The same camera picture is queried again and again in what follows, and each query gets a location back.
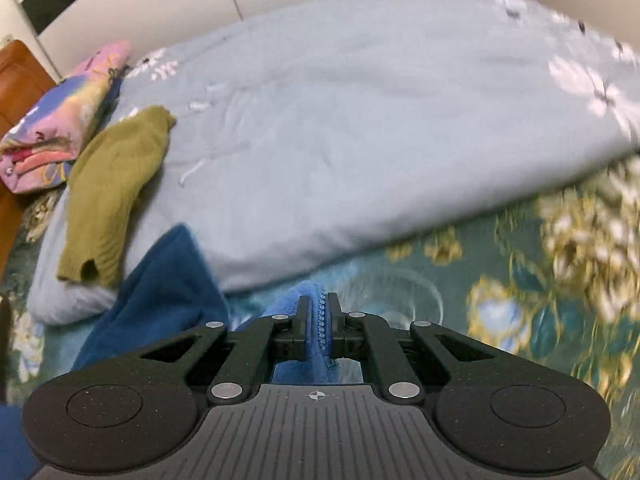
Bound light blue floral quilt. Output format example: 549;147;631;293
27;0;639;324

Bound orange wooden headboard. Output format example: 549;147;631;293
0;40;55;272

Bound folded pink patterned blanket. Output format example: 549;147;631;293
1;40;131;195

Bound olive green knit garment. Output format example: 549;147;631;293
56;105;176;287

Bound teal floral bed sheet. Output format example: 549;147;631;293
0;154;640;470

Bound blue fleece jacket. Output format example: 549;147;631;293
0;222;342;480

